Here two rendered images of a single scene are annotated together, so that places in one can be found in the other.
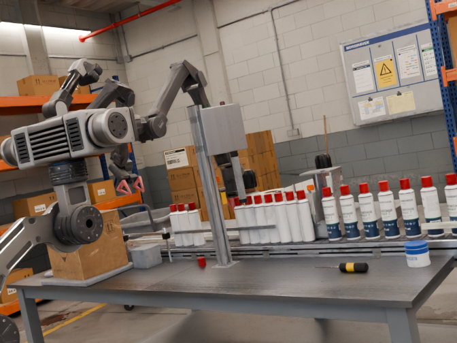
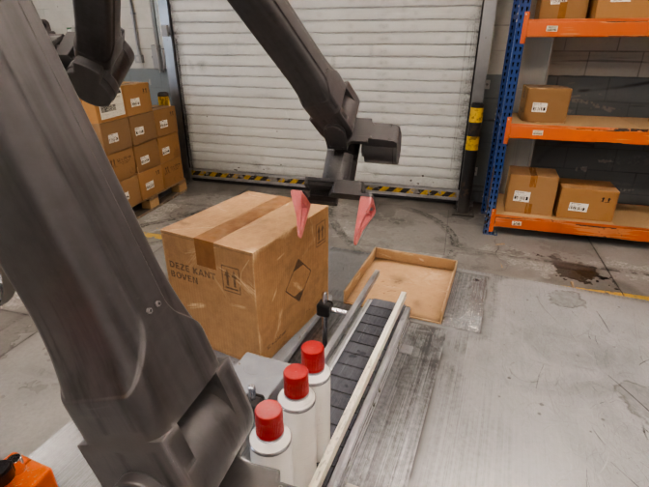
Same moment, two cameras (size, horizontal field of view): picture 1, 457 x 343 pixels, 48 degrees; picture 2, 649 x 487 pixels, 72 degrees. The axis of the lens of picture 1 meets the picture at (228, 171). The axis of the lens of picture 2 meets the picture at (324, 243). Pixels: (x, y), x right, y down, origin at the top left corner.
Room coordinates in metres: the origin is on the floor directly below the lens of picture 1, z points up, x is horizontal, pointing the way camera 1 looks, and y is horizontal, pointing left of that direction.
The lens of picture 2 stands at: (2.33, -0.19, 1.48)
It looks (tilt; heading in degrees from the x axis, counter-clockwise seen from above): 25 degrees down; 73
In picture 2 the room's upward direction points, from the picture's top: straight up
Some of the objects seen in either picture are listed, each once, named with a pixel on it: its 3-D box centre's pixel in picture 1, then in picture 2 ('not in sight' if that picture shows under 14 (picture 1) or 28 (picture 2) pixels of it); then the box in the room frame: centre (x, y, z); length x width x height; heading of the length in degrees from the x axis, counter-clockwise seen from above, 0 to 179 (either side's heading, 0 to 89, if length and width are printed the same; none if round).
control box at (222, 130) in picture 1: (220, 130); not in sight; (2.11, 0.00, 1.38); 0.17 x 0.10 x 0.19; 106
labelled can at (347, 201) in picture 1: (349, 212); not in sight; (1.89, -0.41, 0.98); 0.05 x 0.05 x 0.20
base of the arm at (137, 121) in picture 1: (131, 125); not in sight; (1.84, 0.31, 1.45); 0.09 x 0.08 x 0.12; 57
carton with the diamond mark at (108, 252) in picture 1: (84, 243); (254, 270); (2.43, 0.74, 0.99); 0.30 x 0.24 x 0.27; 45
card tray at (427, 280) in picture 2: not in sight; (404, 280); (2.86, 0.81, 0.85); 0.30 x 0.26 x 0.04; 51
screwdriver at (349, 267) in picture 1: (339, 267); not in sight; (1.69, -0.30, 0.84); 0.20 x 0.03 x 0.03; 51
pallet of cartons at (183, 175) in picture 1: (228, 196); not in sight; (6.19, 0.06, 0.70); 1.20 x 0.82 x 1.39; 63
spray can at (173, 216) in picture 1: (177, 225); (313, 402); (2.45, 0.29, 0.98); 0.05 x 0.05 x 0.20
